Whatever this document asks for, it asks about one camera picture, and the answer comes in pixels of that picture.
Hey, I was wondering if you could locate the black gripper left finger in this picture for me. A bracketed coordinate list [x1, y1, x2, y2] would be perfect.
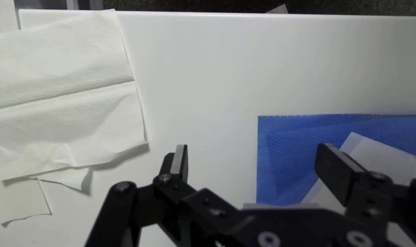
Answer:
[84, 143, 240, 247]

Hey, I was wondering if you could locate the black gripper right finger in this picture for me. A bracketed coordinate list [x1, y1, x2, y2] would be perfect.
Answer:
[314, 143, 416, 247]

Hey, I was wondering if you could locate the blue placemat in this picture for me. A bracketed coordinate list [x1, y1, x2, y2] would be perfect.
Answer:
[255, 113, 416, 208]

